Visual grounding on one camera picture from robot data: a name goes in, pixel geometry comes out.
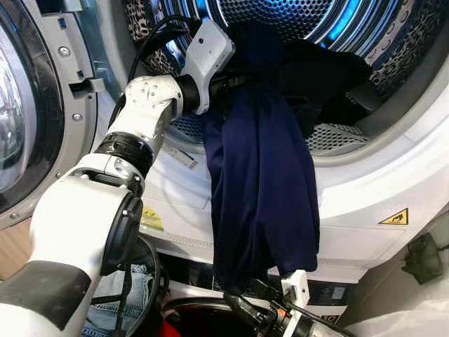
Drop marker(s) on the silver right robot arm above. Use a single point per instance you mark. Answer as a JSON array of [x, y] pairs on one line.
[[316, 328]]

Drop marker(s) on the white dryer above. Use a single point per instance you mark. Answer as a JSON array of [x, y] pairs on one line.
[[365, 189]]

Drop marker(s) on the white plastic sheet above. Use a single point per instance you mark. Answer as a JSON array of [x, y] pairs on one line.
[[407, 319]]

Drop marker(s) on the perforated metal lint filter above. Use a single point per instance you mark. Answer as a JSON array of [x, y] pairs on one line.
[[337, 139]]

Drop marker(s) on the white barcode label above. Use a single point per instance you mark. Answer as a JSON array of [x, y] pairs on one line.
[[181, 156]]

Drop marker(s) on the navy blue garment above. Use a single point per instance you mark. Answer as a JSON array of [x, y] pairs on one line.
[[259, 175]]

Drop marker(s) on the yellow energy label sticker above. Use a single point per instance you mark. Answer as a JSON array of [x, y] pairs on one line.
[[152, 219]]

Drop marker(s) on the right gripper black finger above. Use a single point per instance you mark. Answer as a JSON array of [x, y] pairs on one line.
[[263, 288], [245, 309]]

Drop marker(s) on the black drum baffle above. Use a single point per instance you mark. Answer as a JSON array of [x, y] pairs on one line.
[[365, 98]]

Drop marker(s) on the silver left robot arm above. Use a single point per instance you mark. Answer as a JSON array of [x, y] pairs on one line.
[[63, 225]]

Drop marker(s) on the black laundry basket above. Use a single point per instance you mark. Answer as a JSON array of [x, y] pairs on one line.
[[158, 270]]

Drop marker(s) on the blue jeans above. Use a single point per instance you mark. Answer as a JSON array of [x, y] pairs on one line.
[[116, 288]]

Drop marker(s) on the round washer door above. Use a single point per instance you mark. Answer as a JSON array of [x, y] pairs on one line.
[[196, 312]]

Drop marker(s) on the dark green wall fitting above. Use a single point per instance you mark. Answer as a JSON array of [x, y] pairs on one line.
[[423, 258]]

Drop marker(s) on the grey round dryer door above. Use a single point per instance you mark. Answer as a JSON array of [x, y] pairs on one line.
[[66, 53]]

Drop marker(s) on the black garment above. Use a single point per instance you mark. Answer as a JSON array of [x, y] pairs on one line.
[[323, 77]]

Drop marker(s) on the yellow triangle warning sticker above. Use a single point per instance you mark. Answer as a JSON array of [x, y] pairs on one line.
[[395, 219]]

